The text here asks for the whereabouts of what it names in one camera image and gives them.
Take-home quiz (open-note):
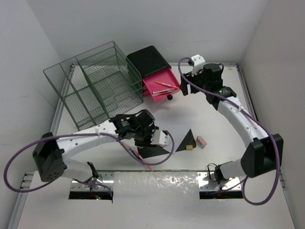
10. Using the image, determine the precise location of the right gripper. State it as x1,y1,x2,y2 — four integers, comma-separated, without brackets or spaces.
180,66,210,95

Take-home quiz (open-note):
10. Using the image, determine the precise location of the pink white pen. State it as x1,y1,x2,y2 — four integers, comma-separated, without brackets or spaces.
152,89,176,95

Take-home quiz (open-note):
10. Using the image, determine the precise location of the pink top drawer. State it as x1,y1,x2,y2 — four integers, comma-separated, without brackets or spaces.
142,68,180,102

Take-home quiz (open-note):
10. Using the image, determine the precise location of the orange pen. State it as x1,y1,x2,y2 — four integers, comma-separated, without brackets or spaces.
154,81,179,89

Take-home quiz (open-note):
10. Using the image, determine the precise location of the small brown cube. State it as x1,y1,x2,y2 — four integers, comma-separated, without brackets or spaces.
186,145,193,150

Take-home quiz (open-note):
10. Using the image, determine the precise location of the pink eraser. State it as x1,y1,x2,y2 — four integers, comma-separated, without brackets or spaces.
196,136,207,148

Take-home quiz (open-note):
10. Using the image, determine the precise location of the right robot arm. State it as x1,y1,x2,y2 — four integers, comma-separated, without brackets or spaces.
180,63,284,184

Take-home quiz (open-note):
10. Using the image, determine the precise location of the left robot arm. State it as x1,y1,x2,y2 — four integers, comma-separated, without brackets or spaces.
33,109,162,183

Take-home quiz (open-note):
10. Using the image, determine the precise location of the black clipboard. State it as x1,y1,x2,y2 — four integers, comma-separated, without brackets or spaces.
137,129,196,158

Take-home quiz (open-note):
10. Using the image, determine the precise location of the pink bottom drawer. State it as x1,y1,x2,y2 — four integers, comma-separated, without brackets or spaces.
143,91,151,97

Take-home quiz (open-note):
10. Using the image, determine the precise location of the white clipboard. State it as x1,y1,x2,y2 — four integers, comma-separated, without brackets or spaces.
155,117,191,150

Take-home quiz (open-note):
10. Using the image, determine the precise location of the black drawer cabinet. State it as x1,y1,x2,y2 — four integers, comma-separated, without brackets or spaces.
127,45,171,78

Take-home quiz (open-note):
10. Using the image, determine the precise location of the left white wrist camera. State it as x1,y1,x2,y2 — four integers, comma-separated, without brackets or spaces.
151,130,170,147

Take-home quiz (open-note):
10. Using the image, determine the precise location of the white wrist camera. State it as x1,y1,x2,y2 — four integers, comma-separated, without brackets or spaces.
191,54,206,76
151,130,170,147

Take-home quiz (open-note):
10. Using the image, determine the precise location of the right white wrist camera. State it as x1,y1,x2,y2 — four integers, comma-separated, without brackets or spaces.
191,54,206,76

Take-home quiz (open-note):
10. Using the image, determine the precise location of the green wire mesh organizer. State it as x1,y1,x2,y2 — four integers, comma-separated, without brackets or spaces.
43,41,143,130

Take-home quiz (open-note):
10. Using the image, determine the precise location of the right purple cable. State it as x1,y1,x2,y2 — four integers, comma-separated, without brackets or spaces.
178,57,280,206

